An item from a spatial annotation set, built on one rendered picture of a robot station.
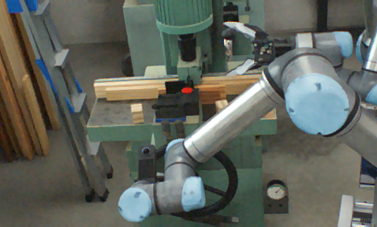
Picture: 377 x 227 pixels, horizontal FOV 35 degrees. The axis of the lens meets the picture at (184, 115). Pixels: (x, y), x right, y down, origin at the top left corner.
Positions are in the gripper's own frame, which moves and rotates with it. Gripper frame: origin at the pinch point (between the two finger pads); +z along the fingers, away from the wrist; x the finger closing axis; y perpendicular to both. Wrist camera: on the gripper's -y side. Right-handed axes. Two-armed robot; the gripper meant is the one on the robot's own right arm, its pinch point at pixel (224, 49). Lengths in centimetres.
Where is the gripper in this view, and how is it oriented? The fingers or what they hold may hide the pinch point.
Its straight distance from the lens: 176.1
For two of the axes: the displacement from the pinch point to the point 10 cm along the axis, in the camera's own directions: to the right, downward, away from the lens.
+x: 0.7, 9.4, 3.3
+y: -0.8, 3.4, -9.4
